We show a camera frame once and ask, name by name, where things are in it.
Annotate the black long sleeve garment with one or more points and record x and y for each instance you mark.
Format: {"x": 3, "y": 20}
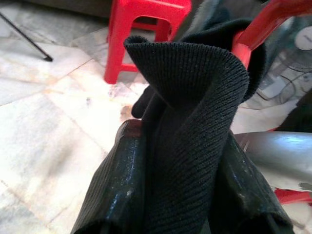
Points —
{"x": 190, "y": 122}

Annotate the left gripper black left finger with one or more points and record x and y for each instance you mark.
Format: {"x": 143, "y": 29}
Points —
{"x": 117, "y": 185}

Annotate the red stool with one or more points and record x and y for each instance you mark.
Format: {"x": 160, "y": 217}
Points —
{"x": 146, "y": 14}

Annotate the dark brown sofa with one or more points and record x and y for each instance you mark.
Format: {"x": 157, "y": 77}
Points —
{"x": 83, "y": 7}

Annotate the marble top folding table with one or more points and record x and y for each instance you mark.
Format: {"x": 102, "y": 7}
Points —
{"x": 26, "y": 36}

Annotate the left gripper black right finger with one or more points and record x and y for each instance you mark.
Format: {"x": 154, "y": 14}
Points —
{"x": 248, "y": 192}

